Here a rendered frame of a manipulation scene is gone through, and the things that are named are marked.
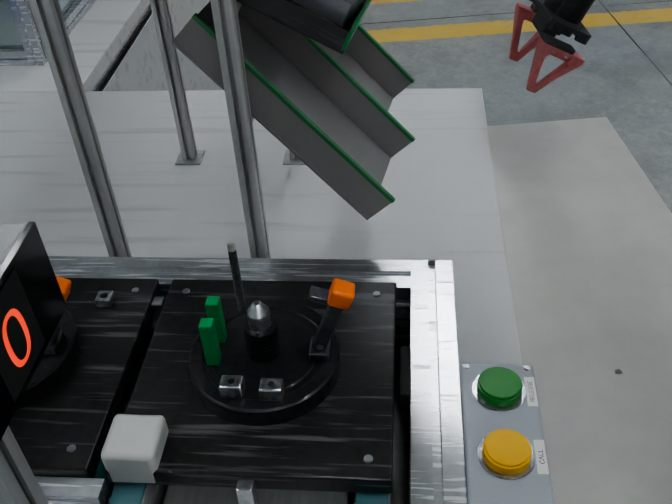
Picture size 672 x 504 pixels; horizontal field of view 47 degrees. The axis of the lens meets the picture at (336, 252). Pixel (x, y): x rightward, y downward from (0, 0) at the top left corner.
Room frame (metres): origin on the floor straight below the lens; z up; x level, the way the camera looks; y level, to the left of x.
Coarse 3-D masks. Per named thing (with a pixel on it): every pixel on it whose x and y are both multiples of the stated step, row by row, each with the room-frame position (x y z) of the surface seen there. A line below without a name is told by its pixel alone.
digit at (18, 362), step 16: (16, 272) 0.34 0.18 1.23; (16, 288) 0.33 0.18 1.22; (0, 304) 0.31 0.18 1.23; (16, 304) 0.32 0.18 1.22; (0, 320) 0.31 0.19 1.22; (16, 320) 0.32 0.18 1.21; (32, 320) 0.33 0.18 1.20; (0, 336) 0.30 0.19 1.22; (16, 336) 0.31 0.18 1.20; (32, 336) 0.33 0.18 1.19; (0, 352) 0.30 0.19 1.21; (16, 352) 0.31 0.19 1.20; (32, 352) 0.32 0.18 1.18; (0, 368) 0.29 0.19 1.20; (16, 368) 0.30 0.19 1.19; (16, 384) 0.30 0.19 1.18
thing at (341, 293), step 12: (312, 288) 0.49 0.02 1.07; (336, 288) 0.48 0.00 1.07; (348, 288) 0.48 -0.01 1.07; (312, 300) 0.48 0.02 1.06; (324, 300) 0.48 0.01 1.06; (336, 300) 0.47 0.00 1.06; (348, 300) 0.47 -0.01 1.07; (336, 312) 0.48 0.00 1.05; (324, 324) 0.48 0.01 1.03; (336, 324) 0.48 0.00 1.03; (324, 336) 0.48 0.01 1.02; (324, 348) 0.48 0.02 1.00
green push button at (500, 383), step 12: (492, 372) 0.46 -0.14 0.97; (504, 372) 0.46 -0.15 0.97; (480, 384) 0.45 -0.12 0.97; (492, 384) 0.45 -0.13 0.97; (504, 384) 0.45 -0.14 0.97; (516, 384) 0.45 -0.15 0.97; (480, 396) 0.44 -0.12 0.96; (492, 396) 0.44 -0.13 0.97; (504, 396) 0.43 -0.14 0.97; (516, 396) 0.43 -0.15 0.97
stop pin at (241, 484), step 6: (240, 480) 0.37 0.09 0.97; (246, 480) 0.37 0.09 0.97; (252, 480) 0.37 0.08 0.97; (240, 486) 0.36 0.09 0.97; (246, 486) 0.36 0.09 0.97; (252, 486) 0.36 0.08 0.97; (240, 492) 0.36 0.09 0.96; (246, 492) 0.36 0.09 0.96; (252, 492) 0.36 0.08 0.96; (240, 498) 0.36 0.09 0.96; (246, 498) 0.36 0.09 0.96; (252, 498) 0.36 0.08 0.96
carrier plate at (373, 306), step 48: (192, 288) 0.61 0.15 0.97; (288, 288) 0.60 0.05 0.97; (384, 288) 0.59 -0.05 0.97; (192, 336) 0.53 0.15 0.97; (384, 336) 0.52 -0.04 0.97; (144, 384) 0.48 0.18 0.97; (192, 384) 0.47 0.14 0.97; (336, 384) 0.46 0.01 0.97; (384, 384) 0.46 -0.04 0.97; (192, 432) 0.42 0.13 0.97; (240, 432) 0.41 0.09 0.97; (288, 432) 0.41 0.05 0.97; (336, 432) 0.41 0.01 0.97; (384, 432) 0.41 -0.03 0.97; (192, 480) 0.38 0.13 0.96; (288, 480) 0.37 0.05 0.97; (336, 480) 0.36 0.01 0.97; (384, 480) 0.36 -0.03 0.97
